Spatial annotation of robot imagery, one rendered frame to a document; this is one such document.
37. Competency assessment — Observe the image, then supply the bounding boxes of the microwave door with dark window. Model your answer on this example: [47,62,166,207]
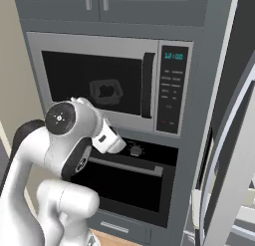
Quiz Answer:
[26,31,160,133]

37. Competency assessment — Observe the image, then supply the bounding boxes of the silver black microwave oven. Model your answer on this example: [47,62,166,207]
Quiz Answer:
[26,31,194,138]

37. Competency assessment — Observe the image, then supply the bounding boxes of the silver oven door handle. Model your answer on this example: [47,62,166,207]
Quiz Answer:
[87,156,164,178]

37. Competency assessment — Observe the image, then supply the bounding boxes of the grey oven knob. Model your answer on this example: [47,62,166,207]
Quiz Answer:
[129,143,142,157]

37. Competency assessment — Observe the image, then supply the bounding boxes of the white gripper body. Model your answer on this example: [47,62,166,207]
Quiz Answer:
[106,124,128,154]

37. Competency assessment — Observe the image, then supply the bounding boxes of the curved pale fridge door handle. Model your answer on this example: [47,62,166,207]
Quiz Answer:
[190,63,255,246]

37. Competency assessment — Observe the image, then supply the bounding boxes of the silver drawer handle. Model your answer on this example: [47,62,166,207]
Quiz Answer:
[100,220,130,235]

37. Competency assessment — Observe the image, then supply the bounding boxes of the grey drawer front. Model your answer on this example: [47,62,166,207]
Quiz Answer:
[87,209,152,246]

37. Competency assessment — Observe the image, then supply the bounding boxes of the black built-in oven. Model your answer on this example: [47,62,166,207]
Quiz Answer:
[70,134,180,230]

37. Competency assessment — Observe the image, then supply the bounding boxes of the black microwave door handle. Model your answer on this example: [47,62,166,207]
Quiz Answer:
[140,52,156,120]

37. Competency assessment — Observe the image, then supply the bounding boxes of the grey fridge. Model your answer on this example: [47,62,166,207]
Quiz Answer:
[193,0,255,246]

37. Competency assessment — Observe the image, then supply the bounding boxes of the grey cupboard door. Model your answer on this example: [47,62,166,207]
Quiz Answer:
[99,0,210,28]
[12,0,101,24]

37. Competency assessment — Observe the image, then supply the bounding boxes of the clear tupperware container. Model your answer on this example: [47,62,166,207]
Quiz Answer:
[89,78,125,107]

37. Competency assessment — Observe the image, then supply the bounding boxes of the tall grey cabinet housing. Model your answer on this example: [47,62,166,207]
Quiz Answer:
[12,0,241,246]

